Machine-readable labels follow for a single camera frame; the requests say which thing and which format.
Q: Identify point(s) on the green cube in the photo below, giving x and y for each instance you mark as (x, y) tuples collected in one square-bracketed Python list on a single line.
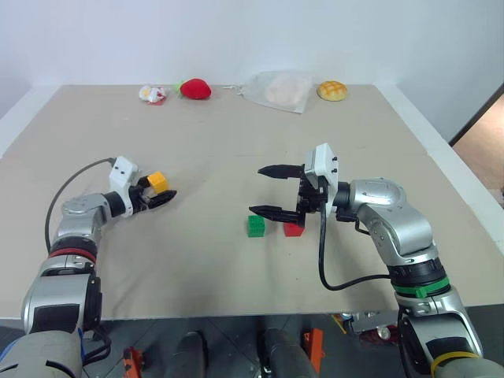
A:
[(256, 227)]

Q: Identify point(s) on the small white red yellow toy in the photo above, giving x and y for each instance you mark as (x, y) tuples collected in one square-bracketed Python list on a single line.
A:
[(151, 94)]

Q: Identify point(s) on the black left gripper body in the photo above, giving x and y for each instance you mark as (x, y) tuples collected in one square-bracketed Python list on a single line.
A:
[(140, 197)]

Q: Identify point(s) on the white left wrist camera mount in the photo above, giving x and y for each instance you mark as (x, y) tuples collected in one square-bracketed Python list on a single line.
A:
[(120, 173)]

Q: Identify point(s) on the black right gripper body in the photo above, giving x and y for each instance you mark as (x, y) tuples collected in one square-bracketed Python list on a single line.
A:
[(311, 199)]

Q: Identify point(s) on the yellow cube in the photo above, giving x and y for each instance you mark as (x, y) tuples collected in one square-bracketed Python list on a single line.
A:
[(158, 182)]

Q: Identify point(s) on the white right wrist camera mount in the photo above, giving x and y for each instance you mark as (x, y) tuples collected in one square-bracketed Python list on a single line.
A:
[(325, 165)]

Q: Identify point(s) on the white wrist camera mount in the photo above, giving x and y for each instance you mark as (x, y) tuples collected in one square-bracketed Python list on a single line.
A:
[(120, 173), (325, 165)]

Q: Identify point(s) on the yellow pineapple bun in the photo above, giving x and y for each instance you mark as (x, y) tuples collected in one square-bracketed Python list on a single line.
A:
[(333, 90)]

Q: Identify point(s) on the orange bracket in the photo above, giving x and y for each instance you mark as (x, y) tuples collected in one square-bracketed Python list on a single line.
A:
[(130, 364), (315, 346)]

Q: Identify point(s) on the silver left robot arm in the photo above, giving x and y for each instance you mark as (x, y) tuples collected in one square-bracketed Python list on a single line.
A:
[(75, 232)]

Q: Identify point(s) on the red plush strawberry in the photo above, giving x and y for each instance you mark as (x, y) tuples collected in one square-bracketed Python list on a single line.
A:
[(195, 89)]

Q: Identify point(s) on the red cube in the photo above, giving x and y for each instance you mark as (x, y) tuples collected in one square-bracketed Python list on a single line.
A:
[(293, 231)]

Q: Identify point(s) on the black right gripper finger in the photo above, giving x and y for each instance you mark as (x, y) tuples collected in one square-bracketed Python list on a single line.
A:
[(281, 171), (277, 214)]

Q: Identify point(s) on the large dark rounded shape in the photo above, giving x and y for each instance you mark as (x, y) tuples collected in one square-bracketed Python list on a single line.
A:
[(283, 354)]

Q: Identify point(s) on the clutter under table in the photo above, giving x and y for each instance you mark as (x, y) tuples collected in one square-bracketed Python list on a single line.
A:
[(370, 327)]

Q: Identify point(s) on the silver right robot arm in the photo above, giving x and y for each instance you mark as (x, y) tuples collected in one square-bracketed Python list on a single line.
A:
[(397, 220)]

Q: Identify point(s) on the white mesh bag with bread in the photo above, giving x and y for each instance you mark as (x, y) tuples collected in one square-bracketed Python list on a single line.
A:
[(283, 91)]

